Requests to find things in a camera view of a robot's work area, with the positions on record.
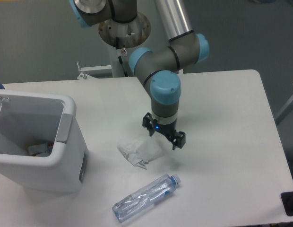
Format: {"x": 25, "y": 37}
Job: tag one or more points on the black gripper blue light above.
{"x": 177, "y": 138}

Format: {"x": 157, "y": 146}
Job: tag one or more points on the clear plastic water bottle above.
{"x": 145, "y": 197}

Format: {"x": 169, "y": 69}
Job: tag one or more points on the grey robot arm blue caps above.
{"x": 156, "y": 71}

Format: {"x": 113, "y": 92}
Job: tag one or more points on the trash inside the can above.
{"x": 41, "y": 150}

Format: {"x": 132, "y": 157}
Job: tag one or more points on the white plastic trash can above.
{"x": 27, "y": 119}

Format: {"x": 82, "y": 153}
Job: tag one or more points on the black clamp at table corner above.
{"x": 287, "y": 200}

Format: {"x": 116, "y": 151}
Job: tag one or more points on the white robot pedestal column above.
{"x": 122, "y": 40}

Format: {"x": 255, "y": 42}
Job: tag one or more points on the white left base bracket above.
{"x": 98, "y": 72}

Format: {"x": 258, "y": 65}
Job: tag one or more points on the white frame at right edge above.
{"x": 284, "y": 111}

